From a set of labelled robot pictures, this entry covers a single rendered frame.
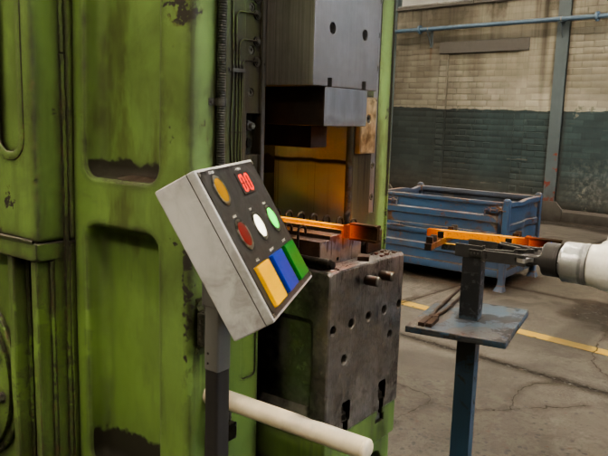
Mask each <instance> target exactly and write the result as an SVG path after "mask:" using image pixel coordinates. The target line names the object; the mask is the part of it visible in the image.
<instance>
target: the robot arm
mask: <svg viewBox="0 0 608 456"><path fill-rule="evenodd" d="M455 256H461V257H468V258H473V259H480V260H482V261H488V262H496V263H502V264H509V265H516V266H520V267H526V266H527V267H533V265H538V266H539V268H540V272H541V274H542V275H544V276H549V277H555V278H559V279H560V280H561V281H562V282H570V283H574V284H580V285H583V286H584V285H586V286H590V287H593V288H596V289H598V290H601V291H605V292H608V237H607V241H605V242H603V243H602V244H591V243H581V242H566V243H565V244H562V243H555V242H547V243H545V245H544V246H543V247H533V246H527V245H521V244H515V243H509V242H504V243H501V242H499V243H497V242H489V241H482V240H475V239H469V244H466V243H459V242H456V243H455Z"/></svg>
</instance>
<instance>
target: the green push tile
mask: <svg viewBox="0 0 608 456"><path fill-rule="evenodd" d="M281 248H282V250H283V251H284V253H285V255H286V257H287V259H288V261H289V263H290V265H291V267H292V269H293V270H294V272H295V274H296V276H297V278H298V280H302V278H303V277H304V276H305V275H306V274H307V273H308V272H309V269H308V267H307V266H306V264H305V262H304V261H303V259H302V257H301V255H300V253H299V251H298V249H297V247H296V245H295V243H294V241H293V240H290V241H288V242H286V243H285V244H283V245H282V246H281Z"/></svg>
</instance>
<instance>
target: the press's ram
mask: <svg viewBox="0 0 608 456"><path fill-rule="evenodd" d="M380 5H381V0H267V32H266V78H265V87H333V88H343V89H353V90H367V91H376V86H377V66H378V46H379V25H380Z"/></svg>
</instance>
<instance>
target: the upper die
mask: <svg viewBox="0 0 608 456"><path fill-rule="evenodd" d="M366 103H367V90H353V89H343V88H333V87H265V124H280V125H303V126H335V127H365V126H366Z"/></svg>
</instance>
